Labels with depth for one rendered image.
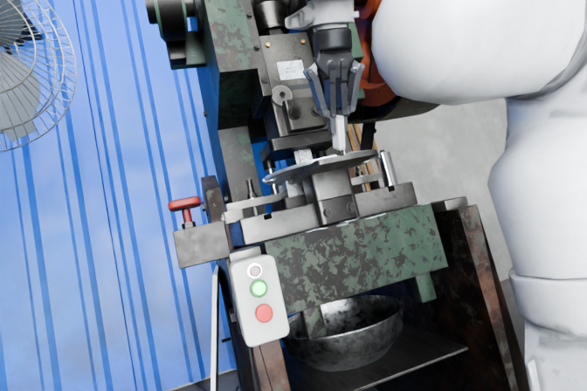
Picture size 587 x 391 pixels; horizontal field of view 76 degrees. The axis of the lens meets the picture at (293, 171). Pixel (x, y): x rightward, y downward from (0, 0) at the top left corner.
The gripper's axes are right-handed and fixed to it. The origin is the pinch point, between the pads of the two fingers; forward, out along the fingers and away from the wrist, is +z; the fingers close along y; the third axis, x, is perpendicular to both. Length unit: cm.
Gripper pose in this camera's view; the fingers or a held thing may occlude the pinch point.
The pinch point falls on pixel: (338, 133)
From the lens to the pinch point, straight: 79.3
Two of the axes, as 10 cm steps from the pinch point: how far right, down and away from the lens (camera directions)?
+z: 0.9, 9.6, 2.7
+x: -3.5, -2.2, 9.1
